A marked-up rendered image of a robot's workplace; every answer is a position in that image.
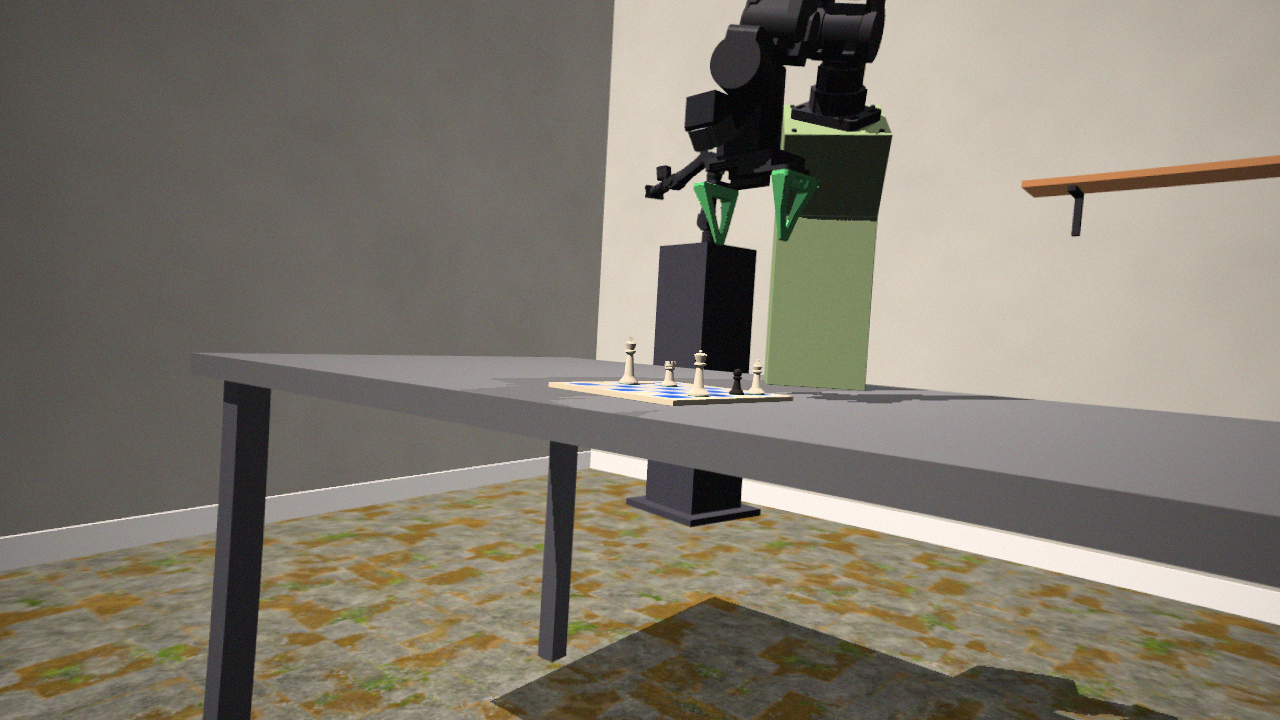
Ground blue and cream chessboard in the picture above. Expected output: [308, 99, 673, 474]
[549, 380, 794, 406]

